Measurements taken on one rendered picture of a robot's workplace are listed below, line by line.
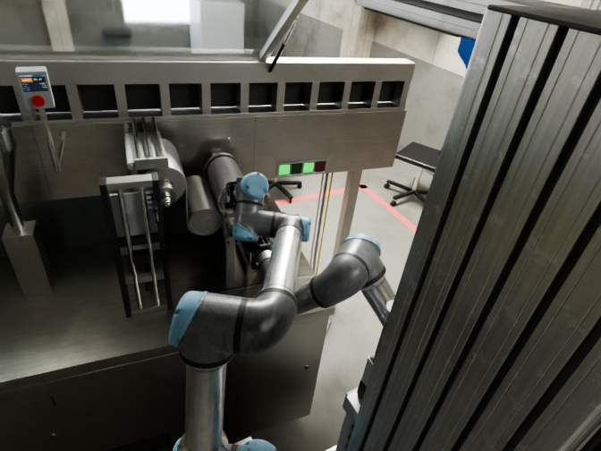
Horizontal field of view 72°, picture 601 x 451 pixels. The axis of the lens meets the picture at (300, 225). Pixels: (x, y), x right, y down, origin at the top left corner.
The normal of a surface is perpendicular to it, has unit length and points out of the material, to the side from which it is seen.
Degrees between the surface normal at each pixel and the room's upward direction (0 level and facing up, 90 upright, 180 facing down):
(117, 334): 0
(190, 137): 90
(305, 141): 90
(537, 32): 90
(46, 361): 0
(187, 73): 90
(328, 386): 0
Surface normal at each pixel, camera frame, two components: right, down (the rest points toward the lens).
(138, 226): 0.36, 0.56
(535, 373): -0.88, 0.20
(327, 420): 0.10, -0.82
